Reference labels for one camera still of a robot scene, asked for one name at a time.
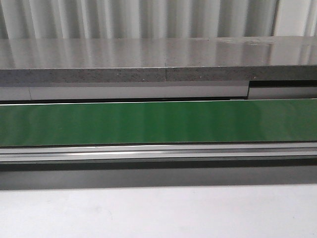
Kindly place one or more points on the green conveyor belt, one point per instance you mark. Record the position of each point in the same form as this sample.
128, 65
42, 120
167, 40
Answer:
158, 122

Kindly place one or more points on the grey stone counter slab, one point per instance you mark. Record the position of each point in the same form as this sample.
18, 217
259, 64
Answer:
61, 61

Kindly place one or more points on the white pleated curtain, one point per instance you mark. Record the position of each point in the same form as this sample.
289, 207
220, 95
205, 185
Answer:
66, 19

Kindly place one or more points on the aluminium conveyor frame rail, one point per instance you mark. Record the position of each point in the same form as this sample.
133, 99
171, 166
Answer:
158, 156

